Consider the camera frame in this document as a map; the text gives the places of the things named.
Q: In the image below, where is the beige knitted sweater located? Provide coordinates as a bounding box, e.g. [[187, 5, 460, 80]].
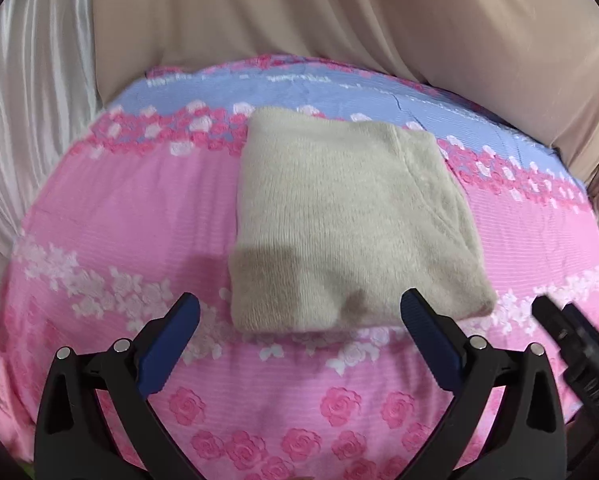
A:
[[229, 107, 497, 334]]

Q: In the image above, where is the pink floral bed sheet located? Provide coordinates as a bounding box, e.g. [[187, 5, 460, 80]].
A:
[[0, 56, 599, 479]]

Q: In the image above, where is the beige curtain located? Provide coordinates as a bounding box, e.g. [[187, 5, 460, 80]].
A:
[[93, 0, 599, 180]]

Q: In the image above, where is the white satin curtain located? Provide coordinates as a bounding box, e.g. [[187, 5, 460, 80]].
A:
[[0, 0, 100, 285]]

